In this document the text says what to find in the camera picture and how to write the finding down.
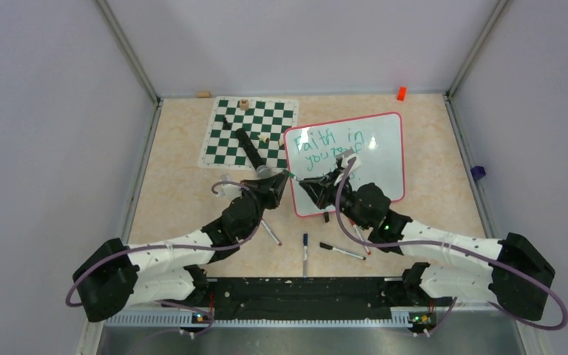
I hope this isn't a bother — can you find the blue cap marker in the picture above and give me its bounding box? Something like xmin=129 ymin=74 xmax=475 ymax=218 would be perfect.
xmin=302 ymin=233 xmax=308 ymax=278

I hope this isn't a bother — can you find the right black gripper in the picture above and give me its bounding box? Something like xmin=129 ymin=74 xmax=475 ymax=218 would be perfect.
xmin=301 ymin=166 xmax=371 ymax=230

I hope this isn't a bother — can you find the black microphone grey head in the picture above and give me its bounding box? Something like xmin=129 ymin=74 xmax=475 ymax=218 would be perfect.
xmin=235 ymin=127 xmax=274 ymax=179

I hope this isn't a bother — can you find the black cap marker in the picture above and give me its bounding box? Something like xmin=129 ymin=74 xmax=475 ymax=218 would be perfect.
xmin=319 ymin=242 xmax=366 ymax=260

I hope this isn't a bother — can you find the green white chess mat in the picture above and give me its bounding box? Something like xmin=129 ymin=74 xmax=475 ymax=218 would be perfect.
xmin=197 ymin=96 xmax=300 ymax=170

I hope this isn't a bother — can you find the purple cap marker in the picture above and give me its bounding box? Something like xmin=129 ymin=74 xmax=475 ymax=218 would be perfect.
xmin=260 ymin=220 xmax=283 ymax=246

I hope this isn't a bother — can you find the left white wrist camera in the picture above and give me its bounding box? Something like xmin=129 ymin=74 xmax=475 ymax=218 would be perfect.
xmin=212 ymin=174 xmax=238 ymax=200

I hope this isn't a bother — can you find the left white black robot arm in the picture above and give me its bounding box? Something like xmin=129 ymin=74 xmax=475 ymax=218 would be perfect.
xmin=66 ymin=170 xmax=289 ymax=322

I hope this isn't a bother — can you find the black chess piece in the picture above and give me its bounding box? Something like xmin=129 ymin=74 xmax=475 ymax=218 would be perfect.
xmin=223 ymin=117 xmax=231 ymax=130

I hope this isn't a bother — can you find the pink framed whiteboard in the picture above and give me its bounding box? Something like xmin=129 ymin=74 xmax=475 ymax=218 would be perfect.
xmin=284 ymin=112 xmax=405 ymax=202

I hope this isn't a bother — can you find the red cap marker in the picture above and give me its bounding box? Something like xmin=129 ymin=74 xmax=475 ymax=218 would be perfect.
xmin=350 ymin=220 xmax=371 ymax=255

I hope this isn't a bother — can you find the orange block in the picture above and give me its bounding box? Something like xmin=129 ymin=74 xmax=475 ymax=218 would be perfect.
xmin=396 ymin=87 xmax=407 ymax=101

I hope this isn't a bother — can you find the purple block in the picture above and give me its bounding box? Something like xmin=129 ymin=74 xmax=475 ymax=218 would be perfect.
xmin=470 ymin=166 xmax=487 ymax=182

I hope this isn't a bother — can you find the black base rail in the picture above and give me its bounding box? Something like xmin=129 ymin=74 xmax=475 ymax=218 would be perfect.
xmin=186 ymin=277 xmax=454 ymax=322

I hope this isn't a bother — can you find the green marker pen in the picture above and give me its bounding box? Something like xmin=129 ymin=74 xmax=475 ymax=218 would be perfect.
xmin=288 ymin=172 xmax=301 ymax=182

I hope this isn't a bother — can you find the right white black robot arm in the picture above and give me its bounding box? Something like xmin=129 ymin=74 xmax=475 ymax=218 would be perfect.
xmin=299 ymin=175 xmax=555 ymax=321

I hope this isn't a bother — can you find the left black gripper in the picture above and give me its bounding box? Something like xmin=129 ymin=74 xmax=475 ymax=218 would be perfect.
xmin=240 ymin=172 xmax=291 ymax=241

